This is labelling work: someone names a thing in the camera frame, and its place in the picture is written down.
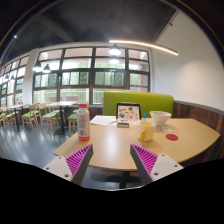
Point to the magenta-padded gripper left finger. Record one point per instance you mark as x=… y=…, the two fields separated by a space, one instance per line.
x=78 y=159

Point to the curved linear ceiling light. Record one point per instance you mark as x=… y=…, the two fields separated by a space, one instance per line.
x=146 y=44

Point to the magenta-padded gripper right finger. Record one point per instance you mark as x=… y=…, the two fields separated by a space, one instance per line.
x=145 y=159

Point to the green-seated wooden chairs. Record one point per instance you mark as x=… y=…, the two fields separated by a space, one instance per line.
x=48 y=116

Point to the flat round red coaster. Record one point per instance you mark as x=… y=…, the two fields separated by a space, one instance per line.
x=171 y=137

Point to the white bowl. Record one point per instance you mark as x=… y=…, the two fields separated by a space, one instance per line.
x=160 y=117

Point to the wooden dining table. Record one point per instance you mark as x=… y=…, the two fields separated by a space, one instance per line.
x=62 y=104
x=17 y=106

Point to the black pendant lamps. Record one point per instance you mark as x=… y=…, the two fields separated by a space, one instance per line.
x=114 y=50

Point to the small blue-capped bottle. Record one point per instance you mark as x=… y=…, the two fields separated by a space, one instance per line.
x=144 y=117

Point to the green upholstered bench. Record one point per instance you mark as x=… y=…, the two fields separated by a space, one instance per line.
x=150 y=101

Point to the black-framed picture tablet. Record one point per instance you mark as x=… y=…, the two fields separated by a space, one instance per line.
x=128 y=112

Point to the white paper sheets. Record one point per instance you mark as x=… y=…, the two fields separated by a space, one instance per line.
x=102 y=120

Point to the red-capped drink bottle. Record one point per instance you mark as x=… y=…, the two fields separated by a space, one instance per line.
x=83 y=125

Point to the small dark box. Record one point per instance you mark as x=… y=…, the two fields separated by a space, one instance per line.
x=123 y=124

